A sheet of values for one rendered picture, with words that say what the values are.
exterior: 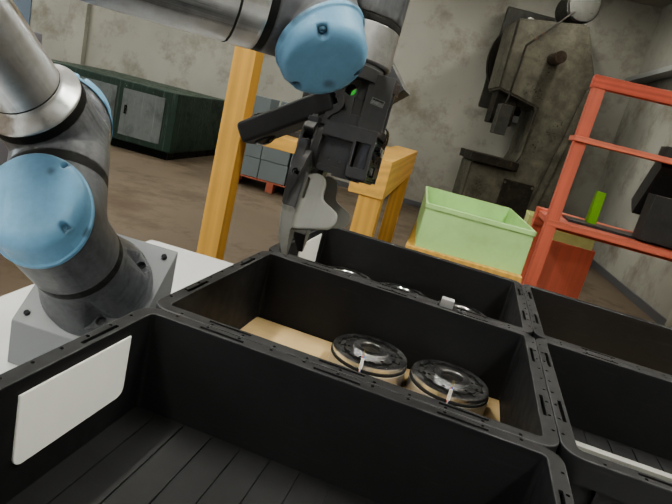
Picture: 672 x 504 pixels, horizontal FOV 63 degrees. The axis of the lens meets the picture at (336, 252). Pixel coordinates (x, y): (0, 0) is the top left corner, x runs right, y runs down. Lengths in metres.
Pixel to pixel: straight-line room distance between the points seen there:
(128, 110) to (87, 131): 6.73
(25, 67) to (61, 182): 0.12
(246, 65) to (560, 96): 5.43
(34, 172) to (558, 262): 4.50
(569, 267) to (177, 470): 4.56
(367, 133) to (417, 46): 7.98
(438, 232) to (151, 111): 5.48
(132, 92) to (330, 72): 7.02
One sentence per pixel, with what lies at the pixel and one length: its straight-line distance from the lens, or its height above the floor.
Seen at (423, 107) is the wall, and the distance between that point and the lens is 8.47.
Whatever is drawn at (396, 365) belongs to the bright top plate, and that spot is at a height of 0.86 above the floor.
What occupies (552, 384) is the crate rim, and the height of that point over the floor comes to 0.93.
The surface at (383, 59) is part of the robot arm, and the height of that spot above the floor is 1.21.
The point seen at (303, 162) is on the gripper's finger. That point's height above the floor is 1.09.
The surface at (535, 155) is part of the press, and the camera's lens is 7.37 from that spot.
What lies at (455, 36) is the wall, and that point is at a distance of 8.56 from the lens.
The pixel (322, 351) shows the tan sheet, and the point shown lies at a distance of 0.78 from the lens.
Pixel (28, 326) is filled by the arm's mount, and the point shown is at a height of 0.77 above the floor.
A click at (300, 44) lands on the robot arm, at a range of 0.45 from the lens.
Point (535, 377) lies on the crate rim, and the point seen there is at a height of 0.93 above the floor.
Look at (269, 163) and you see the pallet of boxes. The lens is 6.57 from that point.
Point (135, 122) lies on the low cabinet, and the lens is 7.44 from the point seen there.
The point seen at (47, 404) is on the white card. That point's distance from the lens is 0.48.
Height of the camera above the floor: 1.16
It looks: 14 degrees down
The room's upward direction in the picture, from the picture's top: 14 degrees clockwise
